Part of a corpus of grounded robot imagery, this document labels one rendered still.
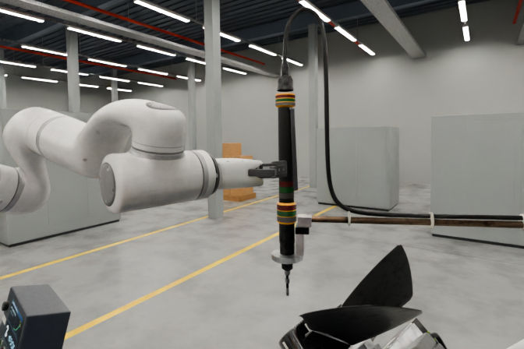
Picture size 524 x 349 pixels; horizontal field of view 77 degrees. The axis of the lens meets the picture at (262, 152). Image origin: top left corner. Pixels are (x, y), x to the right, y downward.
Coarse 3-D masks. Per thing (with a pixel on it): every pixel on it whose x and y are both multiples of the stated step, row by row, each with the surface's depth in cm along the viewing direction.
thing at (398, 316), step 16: (304, 320) 66; (320, 320) 64; (336, 320) 63; (352, 320) 63; (368, 320) 62; (384, 320) 61; (400, 320) 61; (336, 336) 72; (352, 336) 69; (368, 336) 67
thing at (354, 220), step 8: (312, 216) 72; (320, 216) 72; (328, 216) 71; (400, 224) 69; (408, 224) 68; (416, 224) 68; (424, 224) 68; (440, 224) 67; (448, 224) 67; (456, 224) 66; (464, 224) 66; (472, 224) 66; (480, 224) 66; (488, 224) 65; (496, 224) 65; (504, 224) 65; (512, 224) 65; (520, 224) 64
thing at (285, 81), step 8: (288, 64) 71; (288, 72) 71; (280, 80) 70; (288, 80) 70; (280, 88) 70; (288, 88) 70; (280, 224) 72; (288, 224) 71; (280, 232) 72; (288, 232) 71; (280, 240) 72; (288, 240) 71; (280, 248) 73; (288, 248) 72; (288, 264) 72
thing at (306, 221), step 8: (296, 224) 73; (304, 224) 71; (296, 232) 71; (304, 232) 70; (296, 240) 71; (296, 248) 71; (272, 256) 72; (280, 256) 71; (288, 256) 71; (296, 256) 71
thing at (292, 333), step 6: (300, 324) 80; (294, 330) 79; (300, 330) 79; (306, 330) 79; (288, 336) 79; (294, 336) 79; (300, 336) 78; (282, 342) 80; (288, 342) 79; (294, 342) 78; (300, 342) 78; (282, 348) 81; (294, 348) 78; (300, 348) 77; (306, 348) 77; (312, 348) 77; (318, 348) 77
